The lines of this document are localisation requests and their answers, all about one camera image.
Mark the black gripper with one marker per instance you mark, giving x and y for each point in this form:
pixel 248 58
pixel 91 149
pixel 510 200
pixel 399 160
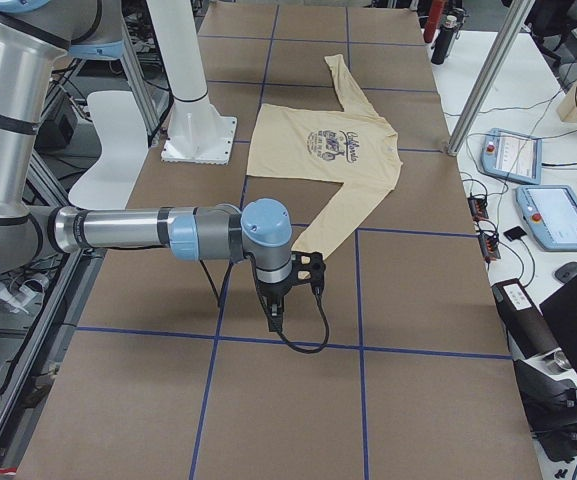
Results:
pixel 272 290

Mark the cream long-sleeve printed shirt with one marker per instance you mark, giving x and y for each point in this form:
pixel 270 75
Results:
pixel 354 147

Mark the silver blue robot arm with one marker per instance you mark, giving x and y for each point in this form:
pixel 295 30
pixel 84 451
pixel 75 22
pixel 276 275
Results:
pixel 33 35

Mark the white plastic chair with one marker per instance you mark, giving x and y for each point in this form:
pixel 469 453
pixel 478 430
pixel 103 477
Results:
pixel 108 184

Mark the lower orange circuit board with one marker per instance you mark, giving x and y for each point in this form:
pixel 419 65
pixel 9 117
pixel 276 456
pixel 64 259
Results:
pixel 489 245

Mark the orange circuit board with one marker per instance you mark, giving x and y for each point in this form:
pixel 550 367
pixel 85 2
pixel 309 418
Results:
pixel 478 208
pixel 489 245

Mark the upper orange circuit board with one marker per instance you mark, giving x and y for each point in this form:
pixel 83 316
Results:
pixel 478 208

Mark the white power strip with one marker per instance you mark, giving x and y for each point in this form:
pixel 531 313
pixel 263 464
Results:
pixel 17 301

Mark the dark box with label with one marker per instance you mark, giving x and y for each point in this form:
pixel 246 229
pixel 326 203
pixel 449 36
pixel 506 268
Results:
pixel 522 318

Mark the small black square pad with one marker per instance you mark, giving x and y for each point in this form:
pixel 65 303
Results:
pixel 514 233

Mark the far teach pendant tablet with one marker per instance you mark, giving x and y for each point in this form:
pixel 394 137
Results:
pixel 512 156

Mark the teach pendant tablet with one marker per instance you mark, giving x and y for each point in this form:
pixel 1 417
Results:
pixel 512 156
pixel 550 213

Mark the metal cup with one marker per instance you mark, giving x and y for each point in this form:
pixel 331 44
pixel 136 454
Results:
pixel 557 362

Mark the black computer mouse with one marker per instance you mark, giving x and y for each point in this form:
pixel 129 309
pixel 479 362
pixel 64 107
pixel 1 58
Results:
pixel 566 272

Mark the near teach pendant tablet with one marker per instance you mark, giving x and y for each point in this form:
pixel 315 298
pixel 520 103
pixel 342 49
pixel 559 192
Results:
pixel 550 213

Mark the red fire extinguisher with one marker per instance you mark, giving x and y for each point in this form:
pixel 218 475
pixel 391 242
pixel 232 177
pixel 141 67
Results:
pixel 433 19

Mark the black office chair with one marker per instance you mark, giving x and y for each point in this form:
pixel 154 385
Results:
pixel 550 18

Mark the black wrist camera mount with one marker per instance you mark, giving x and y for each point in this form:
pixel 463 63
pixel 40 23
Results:
pixel 308 268

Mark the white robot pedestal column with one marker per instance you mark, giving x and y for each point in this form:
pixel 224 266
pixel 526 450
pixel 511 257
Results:
pixel 196 132

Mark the aluminium table frame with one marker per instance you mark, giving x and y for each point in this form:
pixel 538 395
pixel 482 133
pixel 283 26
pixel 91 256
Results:
pixel 33 345

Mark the aluminium frame post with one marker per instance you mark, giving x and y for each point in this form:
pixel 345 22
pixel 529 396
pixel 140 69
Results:
pixel 501 46

